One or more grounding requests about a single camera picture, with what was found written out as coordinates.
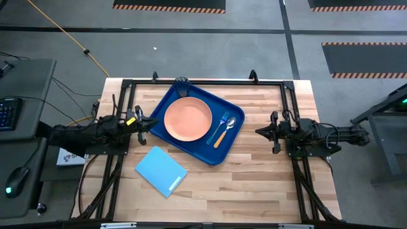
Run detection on light blue notebook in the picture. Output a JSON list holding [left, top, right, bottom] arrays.
[[135, 146, 188, 198]]

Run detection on orange round plate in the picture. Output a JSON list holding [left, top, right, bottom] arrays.
[[163, 96, 213, 142]]

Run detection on black computer keyboard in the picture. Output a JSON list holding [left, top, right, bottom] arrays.
[[0, 97, 24, 132]]

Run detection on white printed box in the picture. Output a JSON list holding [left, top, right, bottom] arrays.
[[56, 148, 86, 167]]

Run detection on black handle tool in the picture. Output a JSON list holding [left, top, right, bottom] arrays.
[[0, 60, 15, 78]]

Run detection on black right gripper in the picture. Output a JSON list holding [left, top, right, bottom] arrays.
[[255, 110, 300, 155]]

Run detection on blue plastic tray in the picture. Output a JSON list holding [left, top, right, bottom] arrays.
[[148, 83, 245, 166]]

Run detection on grey metal workstation table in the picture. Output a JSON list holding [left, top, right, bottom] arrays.
[[350, 83, 407, 185]]

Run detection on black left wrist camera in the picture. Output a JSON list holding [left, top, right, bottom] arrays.
[[125, 111, 137, 127]]

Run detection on metal spoon orange handle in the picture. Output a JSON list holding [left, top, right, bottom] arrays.
[[212, 116, 237, 149]]

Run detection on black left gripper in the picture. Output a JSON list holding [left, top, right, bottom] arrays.
[[124, 106, 160, 146]]

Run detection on yellow floor cable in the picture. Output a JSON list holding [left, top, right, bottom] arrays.
[[27, 0, 111, 127]]

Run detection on black aluminium table frame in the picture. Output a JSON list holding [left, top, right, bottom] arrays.
[[74, 70, 343, 225]]

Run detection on black cable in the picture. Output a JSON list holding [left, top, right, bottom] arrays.
[[52, 77, 102, 97]]

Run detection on silver metal bracket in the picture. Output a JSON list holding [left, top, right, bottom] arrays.
[[100, 222, 137, 229], [278, 223, 315, 229]]

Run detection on black computer mouse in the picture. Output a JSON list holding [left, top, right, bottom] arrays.
[[4, 166, 30, 198]]

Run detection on black mat hazard stripes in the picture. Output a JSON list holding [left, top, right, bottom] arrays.
[[321, 41, 407, 80], [307, 0, 407, 13]]

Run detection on dark blue faceted cup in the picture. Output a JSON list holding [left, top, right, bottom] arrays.
[[172, 76, 191, 98]]

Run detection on grey side desk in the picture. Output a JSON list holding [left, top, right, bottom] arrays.
[[0, 58, 57, 220]]

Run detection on blue fork teal handle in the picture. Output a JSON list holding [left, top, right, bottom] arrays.
[[205, 111, 230, 146]]

